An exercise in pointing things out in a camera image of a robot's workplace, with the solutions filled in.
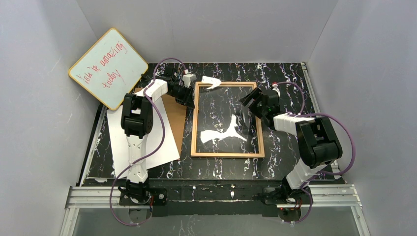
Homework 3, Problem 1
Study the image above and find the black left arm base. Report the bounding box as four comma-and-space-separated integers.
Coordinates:
118, 187, 168, 206

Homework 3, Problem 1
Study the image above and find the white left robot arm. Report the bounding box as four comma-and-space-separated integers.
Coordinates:
120, 67, 196, 183

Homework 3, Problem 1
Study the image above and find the brown frame backing board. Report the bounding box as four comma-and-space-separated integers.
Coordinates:
146, 94, 187, 156

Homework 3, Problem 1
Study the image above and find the printed colour photo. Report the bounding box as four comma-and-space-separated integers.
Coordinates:
107, 95, 180, 176

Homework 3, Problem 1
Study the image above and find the clear frame glass sheet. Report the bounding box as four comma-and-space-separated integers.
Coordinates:
195, 75, 261, 155

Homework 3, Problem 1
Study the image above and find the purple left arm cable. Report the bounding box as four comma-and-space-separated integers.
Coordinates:
109, 58, 190, 228

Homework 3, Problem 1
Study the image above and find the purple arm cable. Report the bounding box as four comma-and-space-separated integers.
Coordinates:
272, 81, 357, 225
109, 58, 190, 228

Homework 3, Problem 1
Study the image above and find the yellow-edged whiteboard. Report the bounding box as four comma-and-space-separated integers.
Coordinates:
68, 28, 149, 111

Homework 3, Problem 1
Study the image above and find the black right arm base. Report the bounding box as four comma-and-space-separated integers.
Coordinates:
260, 187, 313, 206

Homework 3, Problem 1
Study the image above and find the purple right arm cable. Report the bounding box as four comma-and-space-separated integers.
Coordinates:
272, 81, 357, 225

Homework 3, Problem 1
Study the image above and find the wooden picture frame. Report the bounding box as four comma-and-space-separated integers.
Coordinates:
190, 81, 266, 159

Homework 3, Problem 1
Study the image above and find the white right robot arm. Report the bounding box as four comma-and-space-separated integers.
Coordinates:
240, 88, 343, 191

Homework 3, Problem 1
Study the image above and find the aluminium mounting rail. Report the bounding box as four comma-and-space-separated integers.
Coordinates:
65, 184, 362, 208

